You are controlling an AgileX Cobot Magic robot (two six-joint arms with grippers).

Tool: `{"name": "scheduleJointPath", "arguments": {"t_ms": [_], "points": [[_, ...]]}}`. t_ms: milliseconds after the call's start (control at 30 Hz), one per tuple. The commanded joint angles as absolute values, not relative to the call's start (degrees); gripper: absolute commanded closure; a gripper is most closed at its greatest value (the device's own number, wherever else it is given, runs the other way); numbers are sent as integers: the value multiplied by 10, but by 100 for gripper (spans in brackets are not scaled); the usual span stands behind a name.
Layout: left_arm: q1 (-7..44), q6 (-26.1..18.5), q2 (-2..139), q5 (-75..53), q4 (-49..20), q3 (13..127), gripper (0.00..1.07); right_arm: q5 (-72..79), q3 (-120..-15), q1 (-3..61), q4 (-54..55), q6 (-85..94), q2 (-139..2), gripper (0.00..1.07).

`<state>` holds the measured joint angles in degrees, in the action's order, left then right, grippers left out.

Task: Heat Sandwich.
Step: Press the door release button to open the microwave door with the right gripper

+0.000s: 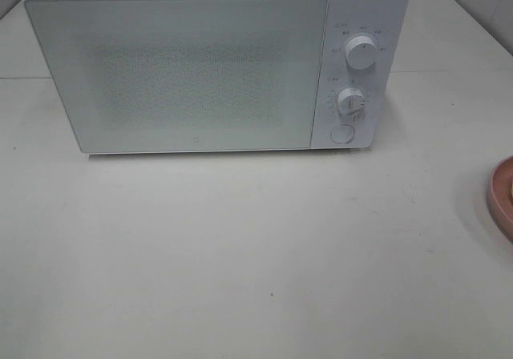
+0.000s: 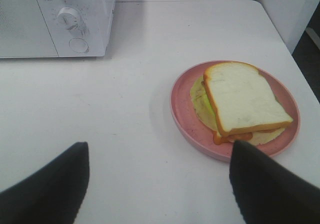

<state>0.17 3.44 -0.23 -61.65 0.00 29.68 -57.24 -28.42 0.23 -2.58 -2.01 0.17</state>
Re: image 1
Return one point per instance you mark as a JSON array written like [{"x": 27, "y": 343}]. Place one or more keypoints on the pink round plate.
[{"x": 498, "y": 202}]

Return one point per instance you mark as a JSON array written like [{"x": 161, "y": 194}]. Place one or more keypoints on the lower white timer knob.
[{"x": 350, "y": 101}]

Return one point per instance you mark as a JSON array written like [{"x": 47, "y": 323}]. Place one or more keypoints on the white microwave oven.
[{"x": 360, "y": 10}]

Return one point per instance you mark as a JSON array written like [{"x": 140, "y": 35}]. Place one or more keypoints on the upper white power knob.
[{"x": 361, "y": 52}]

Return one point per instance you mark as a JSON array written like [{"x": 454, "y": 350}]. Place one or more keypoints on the round white door button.
[{"x": 342, "y": 134}]

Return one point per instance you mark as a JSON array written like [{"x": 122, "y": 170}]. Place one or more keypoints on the white microwave door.
[{"x": 139, "y": 76}]

